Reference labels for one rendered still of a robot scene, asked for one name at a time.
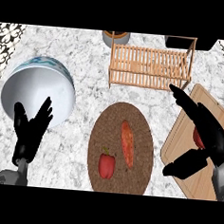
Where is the red vegetable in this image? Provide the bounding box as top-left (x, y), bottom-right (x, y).
top-left (191, 127), bottom-right (208, 150)

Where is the black appliance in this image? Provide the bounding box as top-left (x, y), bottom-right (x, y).
top-left (164, 35), bottom-right (217, 52)

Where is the white bowl with blue pattern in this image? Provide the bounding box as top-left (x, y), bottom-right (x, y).
top-left (0, 53), bottom-right (80, 131)

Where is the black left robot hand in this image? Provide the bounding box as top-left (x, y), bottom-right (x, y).
top-left (9, 93), bottom-right (55, 170)

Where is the light wooden cutting board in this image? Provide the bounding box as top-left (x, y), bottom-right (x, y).
top-left (157, 80), bottom-right (224, 203)

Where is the red bell pepper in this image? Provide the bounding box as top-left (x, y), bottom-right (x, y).
top-left (97, 146), bottom-right (118, 180)

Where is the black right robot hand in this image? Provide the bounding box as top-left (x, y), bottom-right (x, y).
top-left (161, 84), bottom-right (224, 183)

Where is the wooden tiered shelf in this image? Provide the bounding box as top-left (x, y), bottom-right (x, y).
top-left (106, 31), bottom-right (198, 96)

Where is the brown round woven placemat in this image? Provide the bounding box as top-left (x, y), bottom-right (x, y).
top-left (84, 99), bottom-right (159, 197)

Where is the grey plant pot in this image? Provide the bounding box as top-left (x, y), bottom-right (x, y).
top-left (101, 30), bottom-right (132, 50)

